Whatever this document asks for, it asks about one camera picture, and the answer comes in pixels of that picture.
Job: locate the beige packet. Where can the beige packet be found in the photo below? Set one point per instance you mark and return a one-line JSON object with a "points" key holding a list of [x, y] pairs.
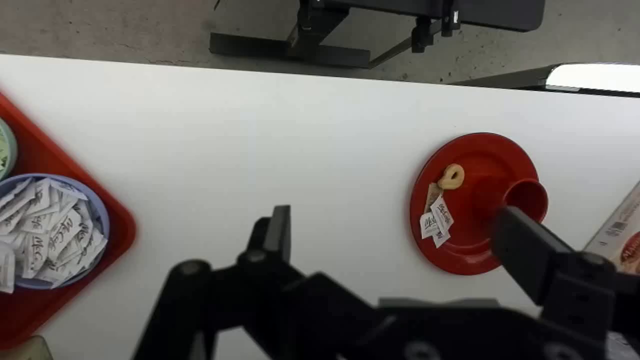
{"points": [[23, 351]]}

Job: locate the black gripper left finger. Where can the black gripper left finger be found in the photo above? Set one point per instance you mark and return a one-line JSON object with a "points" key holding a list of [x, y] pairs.
{"points": [[200, 292]]}

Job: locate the black workbench table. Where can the black workbench table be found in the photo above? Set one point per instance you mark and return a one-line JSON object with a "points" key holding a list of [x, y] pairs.
{"points": [[492, 12]]}

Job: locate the red serving tray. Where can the red serving tray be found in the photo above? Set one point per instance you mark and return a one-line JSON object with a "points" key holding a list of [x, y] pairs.
{"points": [[40, 151]]}

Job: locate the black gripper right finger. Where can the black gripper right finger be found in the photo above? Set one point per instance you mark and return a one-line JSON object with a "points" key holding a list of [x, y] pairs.
{"points": [[541, 257]]}

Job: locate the blue bowl of sachets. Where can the blue bowl of sachets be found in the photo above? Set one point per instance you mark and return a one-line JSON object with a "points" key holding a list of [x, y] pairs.
{"points": [[47, 232]]}

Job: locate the green bowl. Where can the green bowl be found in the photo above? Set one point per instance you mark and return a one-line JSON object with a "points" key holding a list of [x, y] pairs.
{"points": [[5, 151]]}

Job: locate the brown sugar packet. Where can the brown sugar packet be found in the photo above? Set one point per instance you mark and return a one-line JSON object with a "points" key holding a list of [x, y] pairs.
{"points": [[433, 194]]}

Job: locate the red cup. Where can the red cup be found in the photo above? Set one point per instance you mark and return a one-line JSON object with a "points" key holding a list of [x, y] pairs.
{"points": [[530, 196]]}

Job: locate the red round plate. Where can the red round plate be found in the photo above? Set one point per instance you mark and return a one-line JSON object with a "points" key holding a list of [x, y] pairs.
{"points": [[481, 160]]}

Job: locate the white coffee bag red print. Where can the white coffee bag red print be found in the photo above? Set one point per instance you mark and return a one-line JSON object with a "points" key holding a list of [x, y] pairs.
{"points": [[620, 230]]}

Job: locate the white McCafe sugar packet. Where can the white McCafe sugar packet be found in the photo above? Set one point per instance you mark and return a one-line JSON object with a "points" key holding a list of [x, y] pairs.
{"points": [[441, 239], [427, 224], [441, 213]]}

